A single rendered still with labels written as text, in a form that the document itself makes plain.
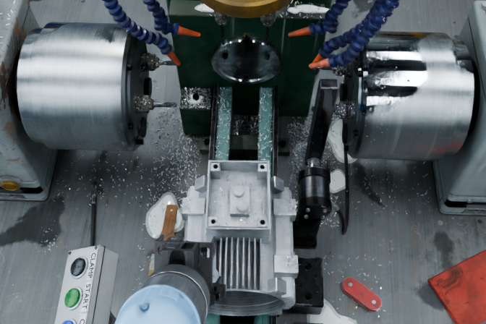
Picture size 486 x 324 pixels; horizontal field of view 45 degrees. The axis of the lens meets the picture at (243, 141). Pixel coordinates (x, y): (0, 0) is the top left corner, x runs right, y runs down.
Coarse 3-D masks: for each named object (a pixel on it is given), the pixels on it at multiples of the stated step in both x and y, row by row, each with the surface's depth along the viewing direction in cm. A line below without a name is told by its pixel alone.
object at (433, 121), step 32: (384, 32) 111; (416, 32) 111; (352, 64) 113; (384, 64) 104; (416, 64) 104; (448, 64) 104; (352, 96) 112; (384, 96) 103; (416, 96) 103; (448, 96) 103; (352, 128) 111; (384, 128) 105; (416, 128) 105; (448, 128) 104; (416, 160) 114
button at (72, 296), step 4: (68, 292) 93; (72, 292) 92; (76, 292) 92; (68, 296) 92; (72, 296) 92; (76, 296) 91; (64, 300) 92; (68, 300) 92; (72, 300) 91; (76, 300) 91; (68, 304) 91; (72, 304) 91
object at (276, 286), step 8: (200, 176) 101; (272, 176) 101; (200, 184) 100; (272, 184) 100; (280, 184) 101; (200, 192) 102; (272, 280) 92; (280, 280) 92; (272, 288) 91; (280, 288) 91; (272, 312) 102; (280, 312) 102
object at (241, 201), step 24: (216, 168) 96; (240, 168) 97; (264, 168) 95; (216, 192) 96; (240, 192) 94; (264, 192) 96; (216, 216) 94; (240, 216) 94; (264, 216) 94; (216, 240) 94; (240, 240) 94; (264, 240) 94
